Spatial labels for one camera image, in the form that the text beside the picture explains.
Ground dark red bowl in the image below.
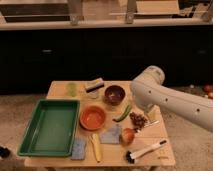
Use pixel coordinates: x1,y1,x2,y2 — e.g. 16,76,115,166
104,85,126,106

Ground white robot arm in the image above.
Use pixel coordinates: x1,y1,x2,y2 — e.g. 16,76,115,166
130,65,213,132

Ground black white board eraser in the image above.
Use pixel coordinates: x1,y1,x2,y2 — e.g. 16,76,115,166
85,78,104,93

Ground clear small bowl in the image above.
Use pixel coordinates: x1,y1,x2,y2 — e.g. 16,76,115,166
88,90,99,99

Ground orange bowl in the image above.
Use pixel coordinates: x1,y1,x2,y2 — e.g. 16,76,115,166
79,105,106,131

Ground light green cup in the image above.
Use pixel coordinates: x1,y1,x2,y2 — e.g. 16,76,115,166
66,82,77,97

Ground wooden table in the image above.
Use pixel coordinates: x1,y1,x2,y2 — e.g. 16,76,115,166
24,81,175,168

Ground bunch of dark grapes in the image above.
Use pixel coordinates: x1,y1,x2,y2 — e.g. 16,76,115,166
130,112,148,130

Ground grey folded cloth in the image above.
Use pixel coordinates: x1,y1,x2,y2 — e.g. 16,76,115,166
100,124,122,144

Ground red apple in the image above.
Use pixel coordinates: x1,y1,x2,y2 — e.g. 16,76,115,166
121,128,135,144

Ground yellow banana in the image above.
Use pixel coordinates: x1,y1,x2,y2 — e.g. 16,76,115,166
89,134,102,162

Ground metal spoon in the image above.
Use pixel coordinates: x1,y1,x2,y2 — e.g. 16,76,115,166
135,120,160,133

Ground green plastic tray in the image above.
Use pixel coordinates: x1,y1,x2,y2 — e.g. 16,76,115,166
17,99,80,157

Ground blue sponge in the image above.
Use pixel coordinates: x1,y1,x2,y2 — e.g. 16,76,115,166
71,138,86,160

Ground white handled black brush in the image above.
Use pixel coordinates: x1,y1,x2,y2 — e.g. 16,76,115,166
125,140,167,164

